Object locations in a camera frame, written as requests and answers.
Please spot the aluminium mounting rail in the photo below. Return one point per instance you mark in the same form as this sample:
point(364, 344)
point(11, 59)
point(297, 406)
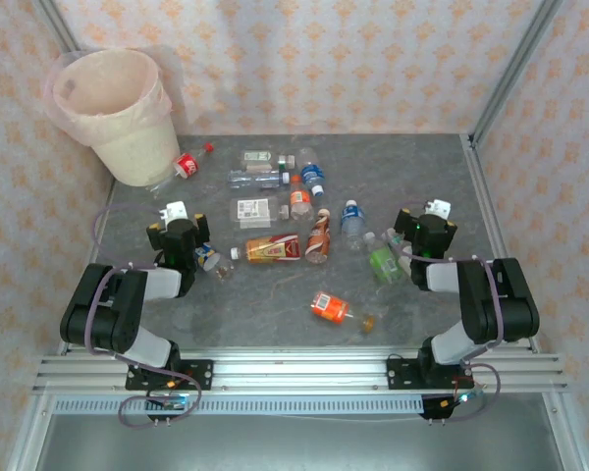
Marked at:
point(299, 368)

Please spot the small clear plastic bottle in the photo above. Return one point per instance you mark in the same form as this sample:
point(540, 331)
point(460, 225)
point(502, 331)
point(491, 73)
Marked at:
point(393, 239)

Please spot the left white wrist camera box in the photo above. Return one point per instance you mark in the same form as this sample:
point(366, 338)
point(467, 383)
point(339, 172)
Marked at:
point(176, 211)

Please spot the blue yellow label bottle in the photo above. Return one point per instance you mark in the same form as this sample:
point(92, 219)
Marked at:
point(208, 256)

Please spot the grey metal lower shelf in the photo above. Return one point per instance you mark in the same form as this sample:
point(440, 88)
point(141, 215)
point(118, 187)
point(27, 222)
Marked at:
point(294, 446)

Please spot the left controller circuit board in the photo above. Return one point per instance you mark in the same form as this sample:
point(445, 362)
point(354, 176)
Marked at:
point(169, 402)

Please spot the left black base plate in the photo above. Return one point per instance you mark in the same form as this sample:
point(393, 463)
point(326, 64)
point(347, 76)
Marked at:
point(201, 373)

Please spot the orange bottle amber cap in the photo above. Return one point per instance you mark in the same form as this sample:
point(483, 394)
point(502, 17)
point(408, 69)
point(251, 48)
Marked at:
point(330, 308)

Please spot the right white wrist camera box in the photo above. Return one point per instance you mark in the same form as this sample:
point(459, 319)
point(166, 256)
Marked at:
point(440, 207)

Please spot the right controller circuit board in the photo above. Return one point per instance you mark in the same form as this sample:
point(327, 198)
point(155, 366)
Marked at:
point(464, 397)

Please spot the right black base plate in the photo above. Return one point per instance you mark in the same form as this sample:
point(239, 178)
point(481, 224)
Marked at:
point(397, 375)

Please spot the clear flat bottle green collar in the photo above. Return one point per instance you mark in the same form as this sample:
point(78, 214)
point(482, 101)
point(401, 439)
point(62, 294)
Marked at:
point(257, 157)

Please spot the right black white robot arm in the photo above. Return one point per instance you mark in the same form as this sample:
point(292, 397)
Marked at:
point(496, 324)

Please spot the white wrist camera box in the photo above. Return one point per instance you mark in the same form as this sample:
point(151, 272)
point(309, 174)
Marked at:
point(176, 211)
point(440, 207)

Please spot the brown coffee drink bottle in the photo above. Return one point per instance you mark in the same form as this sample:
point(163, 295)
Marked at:
point(320, 238)

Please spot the right aluminium table rail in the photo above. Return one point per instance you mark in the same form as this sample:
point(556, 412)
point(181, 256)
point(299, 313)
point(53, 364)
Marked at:
point(491, 206)

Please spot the right aluminium frame post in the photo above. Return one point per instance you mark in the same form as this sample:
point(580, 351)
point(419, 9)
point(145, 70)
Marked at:
point(515, 73)

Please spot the cream plastic bin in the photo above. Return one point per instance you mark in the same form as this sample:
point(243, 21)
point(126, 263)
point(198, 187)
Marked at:
point(137, 157)

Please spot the left aluminium frame post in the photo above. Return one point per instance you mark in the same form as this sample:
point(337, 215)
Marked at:
point(54, 19)

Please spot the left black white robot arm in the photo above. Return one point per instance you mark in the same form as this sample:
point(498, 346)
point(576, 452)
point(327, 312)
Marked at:
point(103, 314)

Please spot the blue label water bottle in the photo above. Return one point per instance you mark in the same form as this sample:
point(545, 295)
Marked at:
point(311, 172)
point(352, 216)

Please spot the red label cola bottle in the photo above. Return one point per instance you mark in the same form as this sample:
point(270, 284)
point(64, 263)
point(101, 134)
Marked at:
point(185, 164)

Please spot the clear bottle white cap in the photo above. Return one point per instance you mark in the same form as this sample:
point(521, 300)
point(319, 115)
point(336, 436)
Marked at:
point(254, 210)

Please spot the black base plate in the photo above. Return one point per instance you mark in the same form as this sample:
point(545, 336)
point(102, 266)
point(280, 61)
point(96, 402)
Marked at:
point(397, 375)
point(201, 373)

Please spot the clear bottle blue cap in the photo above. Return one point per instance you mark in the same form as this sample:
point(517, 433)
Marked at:
point(250, 179)

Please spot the green plastic bottle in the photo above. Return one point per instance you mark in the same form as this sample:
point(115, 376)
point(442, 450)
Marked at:
point(385, 262)

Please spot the aluminium frame post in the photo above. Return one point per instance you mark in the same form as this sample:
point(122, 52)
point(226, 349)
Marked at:
point(54, 19)
point(515, 73)

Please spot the controller circuit board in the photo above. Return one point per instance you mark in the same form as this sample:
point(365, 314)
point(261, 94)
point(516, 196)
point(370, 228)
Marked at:
point(169, 402)
point(464, 397)

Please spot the golden red tea bottle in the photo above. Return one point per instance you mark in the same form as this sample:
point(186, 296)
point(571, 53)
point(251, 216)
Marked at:
point(272, 248)

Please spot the orange label orange cap bottle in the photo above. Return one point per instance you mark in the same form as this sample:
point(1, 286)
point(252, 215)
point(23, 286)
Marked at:
point(299, 197)

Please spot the pink translucent bin liner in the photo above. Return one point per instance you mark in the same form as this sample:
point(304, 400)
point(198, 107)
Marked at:
point(103, 98)

